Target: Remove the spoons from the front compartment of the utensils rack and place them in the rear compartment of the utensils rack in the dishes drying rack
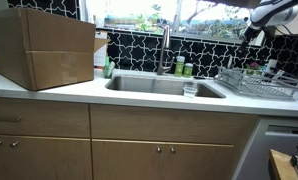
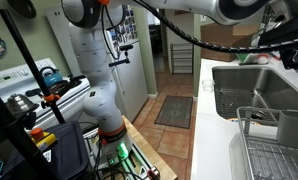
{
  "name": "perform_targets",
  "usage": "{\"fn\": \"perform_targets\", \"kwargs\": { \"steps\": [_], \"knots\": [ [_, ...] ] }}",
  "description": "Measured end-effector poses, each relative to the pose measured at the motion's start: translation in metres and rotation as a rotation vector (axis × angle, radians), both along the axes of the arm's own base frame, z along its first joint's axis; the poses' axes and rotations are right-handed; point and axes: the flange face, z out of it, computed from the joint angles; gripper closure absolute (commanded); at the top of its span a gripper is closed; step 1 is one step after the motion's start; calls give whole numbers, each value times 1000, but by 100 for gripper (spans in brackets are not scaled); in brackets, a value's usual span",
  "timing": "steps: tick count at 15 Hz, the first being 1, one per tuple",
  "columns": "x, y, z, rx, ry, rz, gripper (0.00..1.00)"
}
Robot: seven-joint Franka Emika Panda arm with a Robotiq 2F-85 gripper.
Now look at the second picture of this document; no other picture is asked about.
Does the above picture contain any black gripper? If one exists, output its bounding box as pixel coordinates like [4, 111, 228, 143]
[278, 40, 298, 90]

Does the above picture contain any white red small container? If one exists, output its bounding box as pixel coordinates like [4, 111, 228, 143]
[257, 54, 270, 66]

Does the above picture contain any grey utensil holder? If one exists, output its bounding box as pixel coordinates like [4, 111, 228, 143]
[276, 109, 298, 150]

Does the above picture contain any stainless steel sink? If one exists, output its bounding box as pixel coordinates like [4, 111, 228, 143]
[211, 65, 298, 123]

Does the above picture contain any large cardboard box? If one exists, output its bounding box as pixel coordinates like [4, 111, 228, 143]
[200, 22, 261, 63]

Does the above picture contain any clear plastic cup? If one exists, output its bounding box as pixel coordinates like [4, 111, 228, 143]
[202, 79, 216, 94]

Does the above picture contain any white drain tray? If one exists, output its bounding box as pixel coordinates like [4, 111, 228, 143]
[228, 132, 254, 180]

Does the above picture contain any grey hallway shelf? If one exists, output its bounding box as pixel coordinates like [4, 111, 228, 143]
[170, 42, 194, 75]

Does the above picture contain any patterned floor rug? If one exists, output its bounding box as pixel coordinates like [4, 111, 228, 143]
[154, 95, 194, 130]

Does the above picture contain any white refrigerator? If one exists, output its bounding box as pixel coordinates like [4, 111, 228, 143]
[105, 6, 150, 124]

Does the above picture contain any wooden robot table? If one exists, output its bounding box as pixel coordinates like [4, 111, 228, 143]
[121, 114, 179, 180]

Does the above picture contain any black stove pan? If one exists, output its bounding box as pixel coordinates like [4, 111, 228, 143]
[24, 75, 87, 98]

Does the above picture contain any black controller box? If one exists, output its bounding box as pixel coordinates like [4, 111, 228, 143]
[0, 121, 91, 180]

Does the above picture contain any blue teapot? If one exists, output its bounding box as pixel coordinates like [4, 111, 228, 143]
[38, 66, 65, 89]

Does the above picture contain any orange pole clamp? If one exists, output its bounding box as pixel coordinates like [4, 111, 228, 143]
[40, 93, 62, 109]

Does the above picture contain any red yellow emergency stop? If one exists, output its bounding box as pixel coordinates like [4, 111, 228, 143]
[29, 127, 58, 152]

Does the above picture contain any thin black stand pole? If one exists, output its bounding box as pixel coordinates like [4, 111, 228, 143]
[0, 8, 67, 125]

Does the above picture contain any silver dome kettle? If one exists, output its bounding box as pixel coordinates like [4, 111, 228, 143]
[5, 93, 40, 118]

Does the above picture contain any thick black stand pole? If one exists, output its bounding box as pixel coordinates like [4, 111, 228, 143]
[0, 82, 58, 180]

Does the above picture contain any white kitchen stove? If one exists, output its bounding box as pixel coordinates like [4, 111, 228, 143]
[0, 57, 91, 134]

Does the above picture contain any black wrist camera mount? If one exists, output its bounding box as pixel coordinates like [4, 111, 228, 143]
[258, 18, 298, 48]

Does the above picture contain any metal wire dish rack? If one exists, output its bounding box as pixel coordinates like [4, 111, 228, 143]
[236, 106, 298, 180]

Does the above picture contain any black corrugated cable conduit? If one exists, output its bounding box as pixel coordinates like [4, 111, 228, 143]
[134, 0, 298, 54]

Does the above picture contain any black camera on mount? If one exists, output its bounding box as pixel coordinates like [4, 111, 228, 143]
[107, 43, 134, 69]

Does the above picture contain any black wall pan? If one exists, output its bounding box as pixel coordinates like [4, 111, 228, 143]
[6, 0, 38, 20]

